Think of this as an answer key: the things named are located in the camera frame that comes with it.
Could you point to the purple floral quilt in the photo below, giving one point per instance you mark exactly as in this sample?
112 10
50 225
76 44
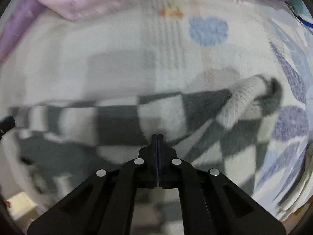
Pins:
80 0

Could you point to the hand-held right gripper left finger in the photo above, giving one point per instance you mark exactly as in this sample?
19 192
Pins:
115 200

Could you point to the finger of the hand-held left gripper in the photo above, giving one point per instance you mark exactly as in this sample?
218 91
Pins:
7 123

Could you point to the bed with white printed sheet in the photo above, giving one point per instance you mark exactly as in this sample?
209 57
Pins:
97 41

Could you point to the cream white pants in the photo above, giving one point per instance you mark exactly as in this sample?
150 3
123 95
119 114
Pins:
298 195

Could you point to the grey white checkered cardigan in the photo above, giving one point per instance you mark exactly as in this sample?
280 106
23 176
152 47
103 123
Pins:
117 124

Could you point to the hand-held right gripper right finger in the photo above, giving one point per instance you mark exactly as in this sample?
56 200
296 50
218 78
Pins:
200 200

